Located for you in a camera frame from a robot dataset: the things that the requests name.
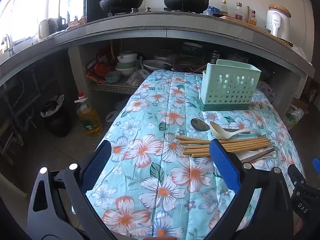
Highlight white floral bowl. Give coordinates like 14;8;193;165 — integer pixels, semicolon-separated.
117;51;138;64

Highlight green plastic bag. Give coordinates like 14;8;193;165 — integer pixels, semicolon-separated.
284;104;304;130

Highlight gas stove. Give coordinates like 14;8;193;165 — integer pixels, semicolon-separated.
107;5;212;15

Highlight metal faucet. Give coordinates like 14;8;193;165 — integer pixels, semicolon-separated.
1;34;14;55

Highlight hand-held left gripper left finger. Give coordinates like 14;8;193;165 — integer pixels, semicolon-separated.
27;140;130;240

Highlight bright window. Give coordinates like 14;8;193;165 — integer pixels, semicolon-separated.
0;0;88;53

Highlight grey drain pipes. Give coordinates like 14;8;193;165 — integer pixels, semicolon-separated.
0;75;38;143

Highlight white plate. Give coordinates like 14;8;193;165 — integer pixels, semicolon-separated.
143;59;173;71

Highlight wooden cutting board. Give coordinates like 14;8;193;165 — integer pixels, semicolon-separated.
219;15;273;34

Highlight white kitchen appliance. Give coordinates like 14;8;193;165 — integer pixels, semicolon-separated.
266;9;291;37

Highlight metal spoon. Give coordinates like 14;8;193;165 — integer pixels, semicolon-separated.
190;118;251;134

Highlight dark sauce bottle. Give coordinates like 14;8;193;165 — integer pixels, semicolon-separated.
234;2;243;20

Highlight cooking oil bottle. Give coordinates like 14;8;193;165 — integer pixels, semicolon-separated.
74;93;103;137

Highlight concrete kitchen counter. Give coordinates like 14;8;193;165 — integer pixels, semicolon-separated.
0;11;315;100

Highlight metal shelf rack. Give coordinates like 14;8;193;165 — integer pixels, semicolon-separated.
90;82;139;95

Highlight woven round mat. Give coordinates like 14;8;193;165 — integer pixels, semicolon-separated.
269;4;292;18

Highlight pale green bowl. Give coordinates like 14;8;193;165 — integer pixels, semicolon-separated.
116;61;137;70

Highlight floral quilted cloth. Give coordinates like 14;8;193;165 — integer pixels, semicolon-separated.
72;69;307;240

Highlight clear plastic bag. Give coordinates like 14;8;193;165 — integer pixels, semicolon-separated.
126;57;150;87

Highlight pink cloth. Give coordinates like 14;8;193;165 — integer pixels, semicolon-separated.
69;17;87;28

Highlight red snack bags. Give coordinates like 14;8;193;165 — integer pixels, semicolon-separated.
85;47;118;83

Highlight pile of bamboo chopsticks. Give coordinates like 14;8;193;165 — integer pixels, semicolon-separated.
175;135;275;158

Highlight cream jug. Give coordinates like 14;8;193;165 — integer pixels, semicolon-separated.
38;19;50;39

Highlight blue plastic bag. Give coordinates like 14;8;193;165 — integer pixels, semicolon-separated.
204;6;222;15

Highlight grey metal utensil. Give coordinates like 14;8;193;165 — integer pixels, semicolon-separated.
241;148;275;163

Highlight cardboard box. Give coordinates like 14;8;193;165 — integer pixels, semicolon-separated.
291;97;310;115

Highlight black trash bin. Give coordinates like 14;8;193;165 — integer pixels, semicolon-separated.
40;94;71;138

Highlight green plastic utensil holder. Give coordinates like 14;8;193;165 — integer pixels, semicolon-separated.
199;59;262;111

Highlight white plastic bag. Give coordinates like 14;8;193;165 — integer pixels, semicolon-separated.
106;100;130;123

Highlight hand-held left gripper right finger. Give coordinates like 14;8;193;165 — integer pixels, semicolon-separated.
209;138;294;240

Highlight small teal bowl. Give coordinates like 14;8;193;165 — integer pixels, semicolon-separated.
105;71;122;83

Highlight dark metal pan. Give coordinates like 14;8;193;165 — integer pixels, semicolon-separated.
172;57;208;72

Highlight plastic bag with greens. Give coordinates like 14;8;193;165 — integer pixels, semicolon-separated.
291;44;307;60

